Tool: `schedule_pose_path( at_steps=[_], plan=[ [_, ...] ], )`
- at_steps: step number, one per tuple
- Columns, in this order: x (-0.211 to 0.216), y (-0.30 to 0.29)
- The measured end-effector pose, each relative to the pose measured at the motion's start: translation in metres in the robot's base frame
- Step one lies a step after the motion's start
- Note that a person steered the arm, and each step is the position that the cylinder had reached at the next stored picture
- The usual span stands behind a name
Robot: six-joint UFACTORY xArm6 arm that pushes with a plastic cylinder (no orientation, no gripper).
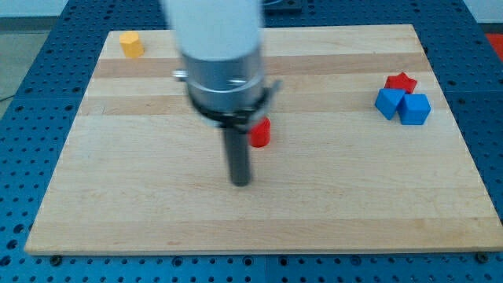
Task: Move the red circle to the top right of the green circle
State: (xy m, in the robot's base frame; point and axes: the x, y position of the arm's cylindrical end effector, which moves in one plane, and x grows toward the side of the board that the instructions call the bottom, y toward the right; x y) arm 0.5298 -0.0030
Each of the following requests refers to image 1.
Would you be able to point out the red cylinder block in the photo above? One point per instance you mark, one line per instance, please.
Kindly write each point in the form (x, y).
(259, 135)

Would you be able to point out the red star block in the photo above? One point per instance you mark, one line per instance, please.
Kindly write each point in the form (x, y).
(401, 81)

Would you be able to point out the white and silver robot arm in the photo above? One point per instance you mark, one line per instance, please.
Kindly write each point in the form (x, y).
(220, 45)

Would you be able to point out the wooden board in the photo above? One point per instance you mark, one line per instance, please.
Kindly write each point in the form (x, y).
(141, 173)

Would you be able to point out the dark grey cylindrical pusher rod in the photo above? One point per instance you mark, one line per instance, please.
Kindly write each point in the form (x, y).
(237, 156)

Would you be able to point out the blue cube block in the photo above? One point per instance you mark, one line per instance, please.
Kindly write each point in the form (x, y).
(414, 109)

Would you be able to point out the yellow hexagon block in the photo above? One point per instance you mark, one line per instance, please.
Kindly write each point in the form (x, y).
(131, 44)

